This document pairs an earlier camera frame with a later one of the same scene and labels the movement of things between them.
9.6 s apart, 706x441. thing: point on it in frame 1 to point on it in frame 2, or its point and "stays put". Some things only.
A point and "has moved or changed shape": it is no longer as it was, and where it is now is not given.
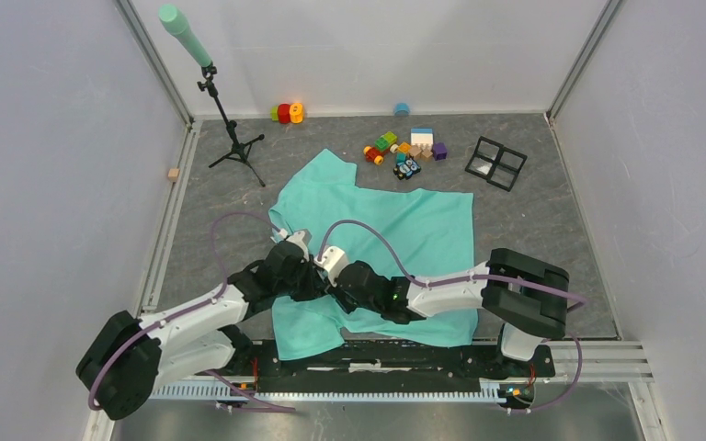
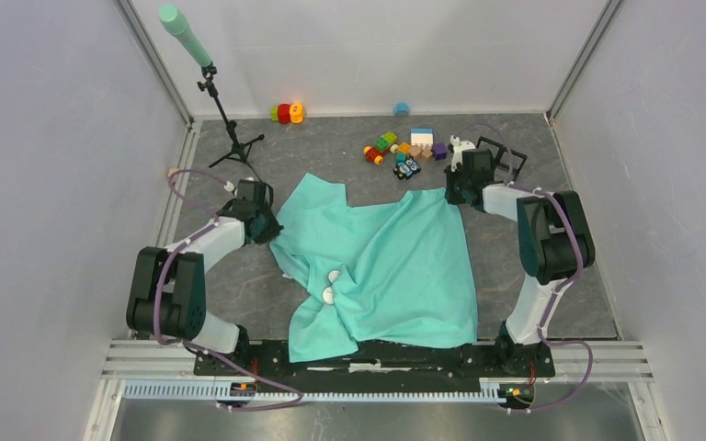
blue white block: [422, 135] stays put
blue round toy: [402, 109] stays put
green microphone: [176, 23] stays put
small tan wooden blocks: [421, 151] stays put
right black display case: [506, 169] stays put
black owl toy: [404, 170] stays put
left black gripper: [314, 288] to [272, 231]
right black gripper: [336, 293] to [451, 197]
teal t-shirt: [404, 233] has moved or changed shape
